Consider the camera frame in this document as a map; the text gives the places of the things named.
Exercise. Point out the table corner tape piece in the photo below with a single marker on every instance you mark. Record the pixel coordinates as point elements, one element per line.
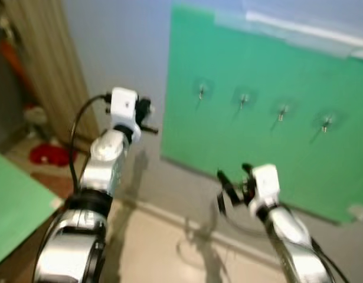
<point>57,203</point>

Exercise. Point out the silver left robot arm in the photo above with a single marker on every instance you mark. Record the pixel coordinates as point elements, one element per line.
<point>69,247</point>

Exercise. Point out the long translucent tape strip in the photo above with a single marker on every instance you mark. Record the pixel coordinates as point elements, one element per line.
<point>299,32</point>

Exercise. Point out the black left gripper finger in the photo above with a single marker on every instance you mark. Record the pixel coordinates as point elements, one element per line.
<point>150,107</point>
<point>149,128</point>

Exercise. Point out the green table cover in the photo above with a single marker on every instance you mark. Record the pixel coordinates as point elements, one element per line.
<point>16,206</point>

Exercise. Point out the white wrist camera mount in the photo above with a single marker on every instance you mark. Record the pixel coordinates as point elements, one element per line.
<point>123,103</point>
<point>265,180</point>

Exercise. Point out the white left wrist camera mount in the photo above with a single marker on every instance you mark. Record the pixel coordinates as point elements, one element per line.
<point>123,103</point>

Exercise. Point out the crumpled board corner tape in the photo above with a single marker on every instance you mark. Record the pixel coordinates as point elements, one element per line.
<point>358,212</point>

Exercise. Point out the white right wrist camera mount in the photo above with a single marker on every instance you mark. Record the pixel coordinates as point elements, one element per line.
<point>265,180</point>

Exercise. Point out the wooden cabinet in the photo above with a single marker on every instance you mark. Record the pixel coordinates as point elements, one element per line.
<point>45,59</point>

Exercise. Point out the clear adhesive metal hook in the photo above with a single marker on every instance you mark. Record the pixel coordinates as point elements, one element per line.
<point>243,99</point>
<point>326,122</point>
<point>201,91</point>
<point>282,111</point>

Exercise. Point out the white jug red cap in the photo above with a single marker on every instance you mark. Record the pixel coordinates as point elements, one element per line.
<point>35,117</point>

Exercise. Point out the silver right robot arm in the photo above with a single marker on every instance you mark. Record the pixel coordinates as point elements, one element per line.
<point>290,234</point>

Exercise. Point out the green wall board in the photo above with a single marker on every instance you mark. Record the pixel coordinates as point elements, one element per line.
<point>258,153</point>

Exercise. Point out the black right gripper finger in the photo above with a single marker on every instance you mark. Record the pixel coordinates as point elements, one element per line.
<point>247,169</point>
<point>227,186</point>

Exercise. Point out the red cloth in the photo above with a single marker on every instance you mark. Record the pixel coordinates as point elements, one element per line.
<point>48,155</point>

